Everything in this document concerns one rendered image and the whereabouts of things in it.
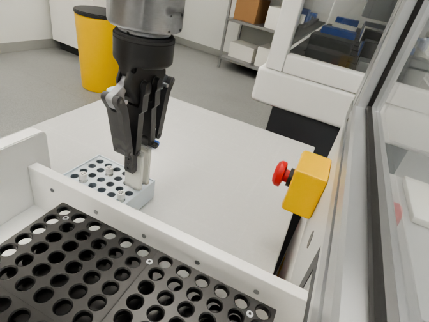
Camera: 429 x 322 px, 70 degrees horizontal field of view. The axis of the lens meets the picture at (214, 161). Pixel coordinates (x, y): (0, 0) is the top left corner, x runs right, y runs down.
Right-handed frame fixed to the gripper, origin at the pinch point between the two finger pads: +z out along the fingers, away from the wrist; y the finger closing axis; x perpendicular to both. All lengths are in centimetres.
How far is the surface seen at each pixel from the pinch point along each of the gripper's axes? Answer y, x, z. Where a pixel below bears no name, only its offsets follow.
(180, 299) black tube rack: -19.4, -18.8, -6.3
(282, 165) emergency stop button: 7.2, -20.3, -5.6
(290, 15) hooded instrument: 54, -5, -21
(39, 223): -19.9, -4.3, -6.3
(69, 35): 223, 262, 63
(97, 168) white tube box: 0.0, 8.3, 4.2
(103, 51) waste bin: 167, 162, 46
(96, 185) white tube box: -3.5, 5.2, 4.3
